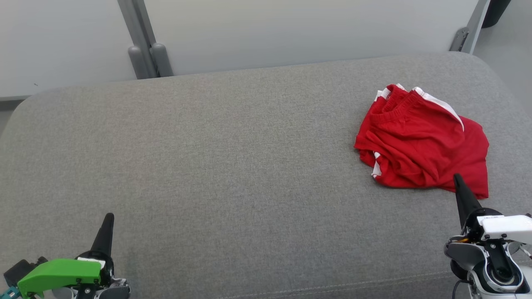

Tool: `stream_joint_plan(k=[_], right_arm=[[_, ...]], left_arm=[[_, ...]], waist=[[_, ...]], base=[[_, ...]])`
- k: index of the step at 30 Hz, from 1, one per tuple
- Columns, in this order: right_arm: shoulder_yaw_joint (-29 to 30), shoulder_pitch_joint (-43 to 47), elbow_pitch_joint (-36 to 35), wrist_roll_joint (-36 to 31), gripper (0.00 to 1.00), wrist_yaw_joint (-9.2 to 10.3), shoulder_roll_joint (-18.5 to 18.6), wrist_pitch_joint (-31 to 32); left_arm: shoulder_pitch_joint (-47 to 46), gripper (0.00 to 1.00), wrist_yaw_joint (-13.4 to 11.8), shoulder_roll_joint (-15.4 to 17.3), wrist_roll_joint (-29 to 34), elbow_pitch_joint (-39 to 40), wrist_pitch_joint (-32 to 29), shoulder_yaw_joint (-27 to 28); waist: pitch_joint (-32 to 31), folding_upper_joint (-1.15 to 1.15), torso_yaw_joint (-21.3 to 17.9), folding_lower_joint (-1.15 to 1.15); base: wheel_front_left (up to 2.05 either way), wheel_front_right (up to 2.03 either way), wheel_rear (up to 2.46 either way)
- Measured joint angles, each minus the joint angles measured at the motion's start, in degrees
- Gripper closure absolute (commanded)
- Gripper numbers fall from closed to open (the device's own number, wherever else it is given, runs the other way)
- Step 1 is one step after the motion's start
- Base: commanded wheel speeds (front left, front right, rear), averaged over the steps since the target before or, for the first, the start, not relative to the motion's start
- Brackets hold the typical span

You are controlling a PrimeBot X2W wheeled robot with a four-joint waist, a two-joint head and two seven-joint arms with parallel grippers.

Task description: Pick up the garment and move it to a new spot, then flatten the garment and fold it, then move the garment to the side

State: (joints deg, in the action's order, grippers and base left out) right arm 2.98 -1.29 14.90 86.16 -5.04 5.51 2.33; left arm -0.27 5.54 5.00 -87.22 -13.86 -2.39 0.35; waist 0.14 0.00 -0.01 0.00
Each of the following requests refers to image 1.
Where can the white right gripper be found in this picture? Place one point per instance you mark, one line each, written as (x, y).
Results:
(507, 226)

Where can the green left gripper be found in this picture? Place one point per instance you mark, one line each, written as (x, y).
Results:
(58, 274)

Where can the red Bulls 23 jersey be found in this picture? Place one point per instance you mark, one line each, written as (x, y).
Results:
(474, 166)

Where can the red shorts with white trim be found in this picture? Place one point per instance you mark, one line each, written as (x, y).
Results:
(407, 128)

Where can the grey fabric sofa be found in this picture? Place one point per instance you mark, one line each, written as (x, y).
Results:
(249, 166)

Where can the black round container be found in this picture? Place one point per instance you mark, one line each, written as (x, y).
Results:
(496, 10)

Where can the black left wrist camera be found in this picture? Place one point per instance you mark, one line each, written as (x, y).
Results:
(18, 269)

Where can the grey partition post with hinge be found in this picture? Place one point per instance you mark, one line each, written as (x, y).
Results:
(474, 25)

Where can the grey partition post with feet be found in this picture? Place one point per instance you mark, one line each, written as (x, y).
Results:
(137, 25)

